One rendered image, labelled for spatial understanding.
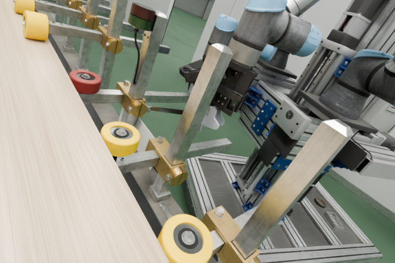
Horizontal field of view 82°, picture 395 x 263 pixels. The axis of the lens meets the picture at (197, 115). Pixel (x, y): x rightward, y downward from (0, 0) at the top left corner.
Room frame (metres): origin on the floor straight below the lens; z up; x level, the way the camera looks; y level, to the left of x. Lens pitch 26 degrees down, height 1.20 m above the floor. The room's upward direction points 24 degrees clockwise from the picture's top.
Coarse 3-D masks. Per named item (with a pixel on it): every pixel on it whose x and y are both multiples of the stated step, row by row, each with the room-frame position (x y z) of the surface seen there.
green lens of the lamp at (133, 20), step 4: (132, 16) 0.57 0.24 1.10; (128, 20) 0.58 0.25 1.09; (132, 20) 0.57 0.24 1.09; (136, 20) 0.57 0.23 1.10; (140, 20) 0.57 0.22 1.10; (144, 20) 0.57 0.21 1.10; (132, 24) 0.57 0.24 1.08; (136, 24) 0.57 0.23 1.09; (140, 24) 0.57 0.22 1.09; (144, 24) 0.57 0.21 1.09; (148, 24) 0.58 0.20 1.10; (152, 24) 0.60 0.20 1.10; (140, 28) 0.57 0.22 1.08; (144, 28) 0.57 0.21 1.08; (148, 28) 0.58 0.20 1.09
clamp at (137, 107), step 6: (120, 84) 0.67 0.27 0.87; (126, 90) 0.64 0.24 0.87; (126, 96) 0.62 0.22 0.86; (126, 102) 0.61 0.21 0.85; (132, 102) 0.60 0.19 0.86; (138, 102) 0.60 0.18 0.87; (144, 102) 0.63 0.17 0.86; (126, 108) 0.61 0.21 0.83; (132, 108) 0.59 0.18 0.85; (138, 108) 0.60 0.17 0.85; (144, 108) 0.61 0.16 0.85; (132, 114) 0.59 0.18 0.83; (138, 114) 0.61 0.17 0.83
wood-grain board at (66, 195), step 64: (0, 0) 0.84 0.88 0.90; (0, 64) 0.44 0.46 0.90; (0, 128) 0.27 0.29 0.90; (64, 128) 0.34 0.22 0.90; (0, 192) 0.18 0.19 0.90; (64, 192) 0.22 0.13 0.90; (128, 192) 0.26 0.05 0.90; (0, 256) 0.12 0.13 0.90; (64, 256) 0.14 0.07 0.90; (128, 256) 0.17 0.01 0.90
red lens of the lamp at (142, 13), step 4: (132, 4) 0.57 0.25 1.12; (132, 8) 0.57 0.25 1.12; (136, 8) 0.57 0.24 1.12; (140, 8) 0.57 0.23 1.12; (132, 12) 0.57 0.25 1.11; (136, 12) 0.57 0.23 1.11; (140, 12) 0.57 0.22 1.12; (144, 12) 0.57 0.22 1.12; (148, 12) 0.57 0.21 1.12; (152, 12) 0.58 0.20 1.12; (140, 16) 0.57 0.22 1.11; (144, 16) 0.57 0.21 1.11; (148, 16) 0.58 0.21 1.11; (152, 16) 0.59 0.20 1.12; (152, 20) 0.59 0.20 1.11
